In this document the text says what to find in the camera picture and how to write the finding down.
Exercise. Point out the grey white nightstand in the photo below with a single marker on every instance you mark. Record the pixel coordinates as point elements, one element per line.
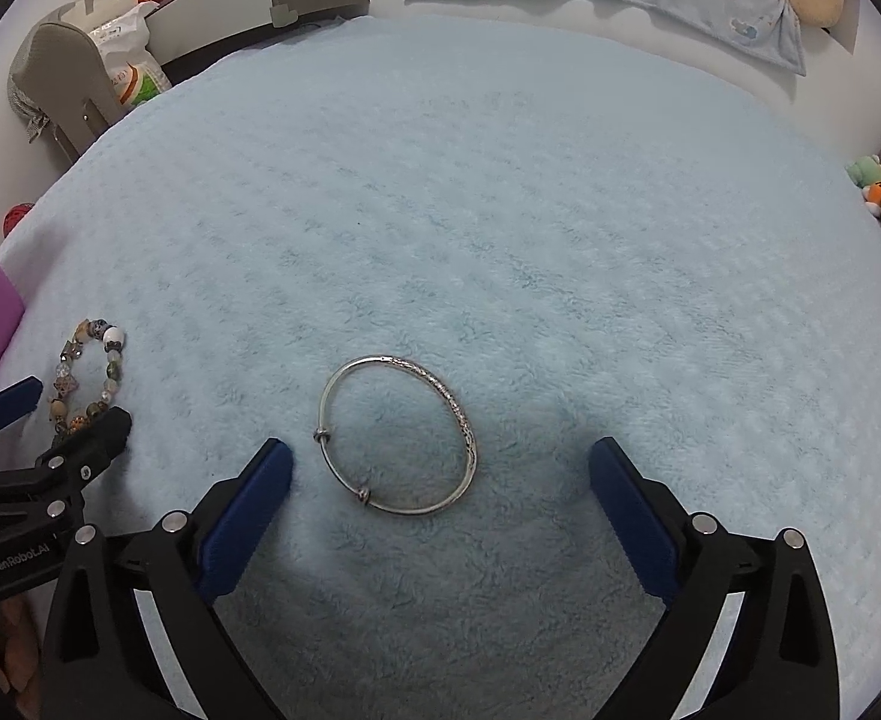
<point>260,0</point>

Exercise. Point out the grey chair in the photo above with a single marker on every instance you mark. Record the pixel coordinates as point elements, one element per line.
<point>65,82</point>

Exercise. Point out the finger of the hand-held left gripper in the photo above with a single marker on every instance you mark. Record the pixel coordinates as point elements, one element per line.
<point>9,405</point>
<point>95,439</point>

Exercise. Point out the grey cloth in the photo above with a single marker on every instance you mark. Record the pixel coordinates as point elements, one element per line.
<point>32,109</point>

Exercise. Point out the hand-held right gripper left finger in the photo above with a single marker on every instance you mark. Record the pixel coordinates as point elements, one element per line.
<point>249,517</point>

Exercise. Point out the white tote bag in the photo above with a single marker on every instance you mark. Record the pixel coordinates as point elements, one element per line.
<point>110,7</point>

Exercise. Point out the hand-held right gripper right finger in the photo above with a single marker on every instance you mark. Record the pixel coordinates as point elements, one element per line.
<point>635,517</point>

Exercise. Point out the person's left hand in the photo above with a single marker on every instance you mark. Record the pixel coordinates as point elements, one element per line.
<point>17,652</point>

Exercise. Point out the red plastic basket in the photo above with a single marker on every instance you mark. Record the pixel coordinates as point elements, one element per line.
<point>19,219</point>

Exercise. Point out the silver bangle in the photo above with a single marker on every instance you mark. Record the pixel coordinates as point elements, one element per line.
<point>364,496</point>

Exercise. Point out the light blue bedspread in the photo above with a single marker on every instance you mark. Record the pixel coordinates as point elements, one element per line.
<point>485,202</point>

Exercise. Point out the green plush toy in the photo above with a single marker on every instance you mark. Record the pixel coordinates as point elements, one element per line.
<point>871,171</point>

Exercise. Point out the printed plastic bag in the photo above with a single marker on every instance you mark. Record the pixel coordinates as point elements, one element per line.
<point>136,75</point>

